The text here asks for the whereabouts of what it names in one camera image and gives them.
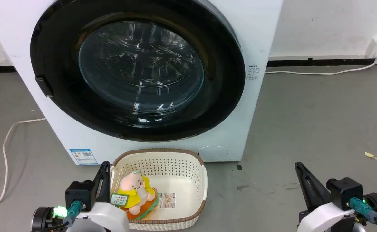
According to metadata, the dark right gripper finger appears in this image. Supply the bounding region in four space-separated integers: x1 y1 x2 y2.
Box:
294 162 318 210
300 164 331 207

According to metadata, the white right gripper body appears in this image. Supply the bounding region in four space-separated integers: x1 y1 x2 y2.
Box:
297 192 377 232

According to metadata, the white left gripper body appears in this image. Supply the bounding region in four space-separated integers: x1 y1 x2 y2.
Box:
32 202 130 232

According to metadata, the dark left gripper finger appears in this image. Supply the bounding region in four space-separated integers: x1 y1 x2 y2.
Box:
102 161 111 203
93 162 106 203

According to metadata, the white front-load washing machine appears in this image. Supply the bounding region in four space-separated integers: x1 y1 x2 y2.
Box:
0 0 284 166

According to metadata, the round black glass washer door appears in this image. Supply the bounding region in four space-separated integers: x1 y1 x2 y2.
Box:
30 0 246 142

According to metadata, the green white paper tag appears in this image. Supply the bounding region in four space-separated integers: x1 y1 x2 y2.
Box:
111 193 130 207

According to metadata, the pink yellow plush doll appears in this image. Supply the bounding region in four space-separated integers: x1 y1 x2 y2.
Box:
111 170 160 220

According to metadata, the blue energy label sticker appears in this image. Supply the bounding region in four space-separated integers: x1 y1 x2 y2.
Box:
69 149 98 165

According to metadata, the white product label sticker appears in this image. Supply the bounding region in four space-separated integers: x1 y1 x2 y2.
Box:
159 193 176 209

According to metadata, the cream perforated laundry basket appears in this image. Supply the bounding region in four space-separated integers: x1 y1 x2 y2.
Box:
110 148 208 231

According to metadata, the round white filter cover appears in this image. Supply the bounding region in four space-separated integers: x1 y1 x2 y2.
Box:
197 146 229 162

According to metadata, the small text warning sticker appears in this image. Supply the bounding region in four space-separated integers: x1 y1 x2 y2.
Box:
248 65 260 85

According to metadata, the teal plug left gripper cable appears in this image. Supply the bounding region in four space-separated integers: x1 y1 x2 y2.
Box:
31 200 83 232

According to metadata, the teal plug gripper cable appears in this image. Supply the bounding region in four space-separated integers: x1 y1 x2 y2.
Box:
31 200 83 232
349 197 377 232

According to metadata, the teal plug right gripper cable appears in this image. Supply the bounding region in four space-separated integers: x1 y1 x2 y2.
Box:
349 197 377 232

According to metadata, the thin white power cable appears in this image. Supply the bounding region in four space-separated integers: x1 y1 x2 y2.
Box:
0 118 46 209

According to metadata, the white washer power cord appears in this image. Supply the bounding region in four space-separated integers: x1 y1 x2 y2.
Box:
265 61 377 76

